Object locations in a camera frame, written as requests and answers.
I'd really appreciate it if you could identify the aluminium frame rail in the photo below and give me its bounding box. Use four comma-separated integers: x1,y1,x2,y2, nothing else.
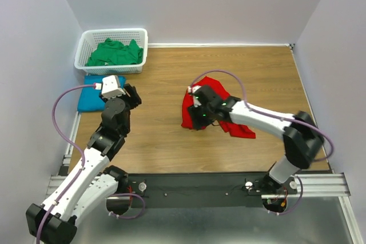
45,172,351,199

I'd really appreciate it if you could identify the blue folded t shirt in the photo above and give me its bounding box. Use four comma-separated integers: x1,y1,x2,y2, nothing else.
77,74,127,113

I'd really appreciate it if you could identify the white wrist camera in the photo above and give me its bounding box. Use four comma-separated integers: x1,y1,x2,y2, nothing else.
100,75,126,100
187,85,201,107

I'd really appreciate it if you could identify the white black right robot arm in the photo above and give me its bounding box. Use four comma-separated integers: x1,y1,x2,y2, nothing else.
188,85,324,194

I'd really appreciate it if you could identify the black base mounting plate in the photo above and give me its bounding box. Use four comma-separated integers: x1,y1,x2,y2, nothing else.
106,172,297,214

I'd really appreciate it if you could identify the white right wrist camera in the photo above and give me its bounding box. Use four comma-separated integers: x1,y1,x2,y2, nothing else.
187,85,201,107

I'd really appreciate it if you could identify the green crumpled t shirt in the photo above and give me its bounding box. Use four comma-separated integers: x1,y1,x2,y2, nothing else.
86,38,144,67

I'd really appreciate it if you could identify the white table edge rail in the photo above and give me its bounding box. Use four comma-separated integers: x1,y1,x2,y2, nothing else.
148,43,295,49

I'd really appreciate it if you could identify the red t shirt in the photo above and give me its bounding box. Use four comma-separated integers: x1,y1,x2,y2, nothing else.
181,76,256,139

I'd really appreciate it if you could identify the white plastic laundry basket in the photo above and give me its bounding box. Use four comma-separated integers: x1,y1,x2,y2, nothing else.
74,28,148,75

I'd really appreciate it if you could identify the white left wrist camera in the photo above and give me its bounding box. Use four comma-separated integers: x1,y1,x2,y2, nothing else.
100,75,126,100

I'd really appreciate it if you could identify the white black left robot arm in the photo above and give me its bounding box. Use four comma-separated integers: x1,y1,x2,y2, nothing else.
26,81,142,243

